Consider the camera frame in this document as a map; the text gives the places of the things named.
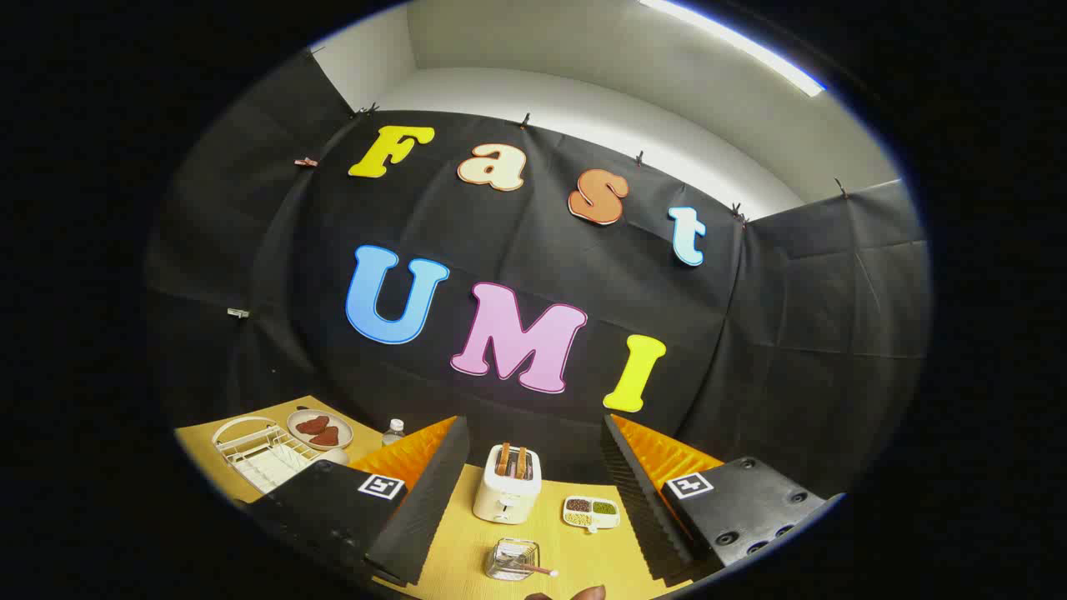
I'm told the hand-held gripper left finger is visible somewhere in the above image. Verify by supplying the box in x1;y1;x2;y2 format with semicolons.
246;415;470;587

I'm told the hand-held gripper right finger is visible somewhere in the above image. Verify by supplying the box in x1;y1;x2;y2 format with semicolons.
600;414;844;584

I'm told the white wire dish rack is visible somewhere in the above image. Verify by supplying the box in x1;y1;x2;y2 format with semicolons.
211;416;334;494

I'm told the black backdrop cloth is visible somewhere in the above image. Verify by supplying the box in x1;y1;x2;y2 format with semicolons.
146;50;930;501

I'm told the metal wire basket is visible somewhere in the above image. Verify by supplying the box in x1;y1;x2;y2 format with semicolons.
485;538;541;582

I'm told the divided white snack dish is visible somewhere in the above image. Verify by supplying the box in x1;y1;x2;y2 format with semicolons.
562;496;621;534

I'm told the small beige plate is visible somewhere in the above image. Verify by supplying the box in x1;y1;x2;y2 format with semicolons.
287;408;354;451

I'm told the white toaster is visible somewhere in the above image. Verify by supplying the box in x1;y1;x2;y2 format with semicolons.
473;444;543;524

